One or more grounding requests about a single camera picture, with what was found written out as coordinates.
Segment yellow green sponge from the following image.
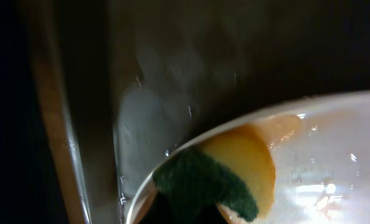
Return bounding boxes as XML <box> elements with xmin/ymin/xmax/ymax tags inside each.
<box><xmin>153</xmin><ymin>124</ymin><xmax>275</xmax><ymax>223</ymax></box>

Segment white plate with sauce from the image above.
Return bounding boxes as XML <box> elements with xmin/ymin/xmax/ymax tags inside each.
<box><xmin>126</xmin><ymin>91</ymin><xmax>370</xmax><ymax>223</ymax></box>

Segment brown plastic tray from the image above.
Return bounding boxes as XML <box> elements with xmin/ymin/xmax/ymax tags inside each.
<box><xmin>111</xmin><ymin>0</ymin><xmax>370</xmax><ymax>218</ymax></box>

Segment black plastic tray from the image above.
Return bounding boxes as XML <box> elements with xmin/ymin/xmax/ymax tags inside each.
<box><xmin>0</xmin><ymin>0</ymin><xmax>120</xmax><ymax>223</ymax></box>

